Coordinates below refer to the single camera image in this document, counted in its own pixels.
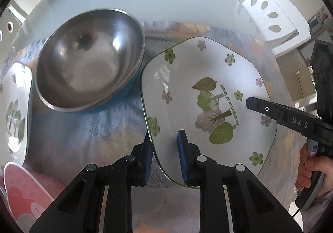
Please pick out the white chair with oval holes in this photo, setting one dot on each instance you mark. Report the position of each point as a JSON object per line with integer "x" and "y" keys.
{"x": 13, "y": 22}
{"x": 270, "y": 14}

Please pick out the steel bowl with blue outside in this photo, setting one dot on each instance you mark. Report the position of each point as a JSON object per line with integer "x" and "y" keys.
{"x": 88, "y": 61}

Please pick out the wooden cabinet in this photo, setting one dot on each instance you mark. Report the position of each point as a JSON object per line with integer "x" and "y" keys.
{"x": 296, "y": 79}

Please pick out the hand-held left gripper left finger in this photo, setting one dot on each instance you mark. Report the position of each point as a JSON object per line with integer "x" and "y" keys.
{"x": 147, "y": 160}

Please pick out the person's right forearm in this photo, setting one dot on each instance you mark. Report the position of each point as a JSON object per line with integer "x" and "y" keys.
{"x": 320, "y": 212}

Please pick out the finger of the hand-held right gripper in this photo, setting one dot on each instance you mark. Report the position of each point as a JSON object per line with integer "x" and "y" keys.
{"x": 281, "y": 114}

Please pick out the white floral print plate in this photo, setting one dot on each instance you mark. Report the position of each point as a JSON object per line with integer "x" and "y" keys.
{"x": 15, "y": 97}
{"x": 182, "y": 84}

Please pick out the blue patterned tablecloth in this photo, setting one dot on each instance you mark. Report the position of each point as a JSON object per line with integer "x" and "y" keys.
{"x": 104, "y": 131}

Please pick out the steel bowl with pink outside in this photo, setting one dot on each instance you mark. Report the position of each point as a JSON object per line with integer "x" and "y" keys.
{"x": 26, "y": 194}

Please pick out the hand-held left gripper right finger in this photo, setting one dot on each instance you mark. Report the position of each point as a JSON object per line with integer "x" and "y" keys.
{"x": 182, "y": 157}

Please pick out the person's right hand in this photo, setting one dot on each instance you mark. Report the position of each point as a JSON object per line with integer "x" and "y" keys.
{"x": 304, "y": 170}

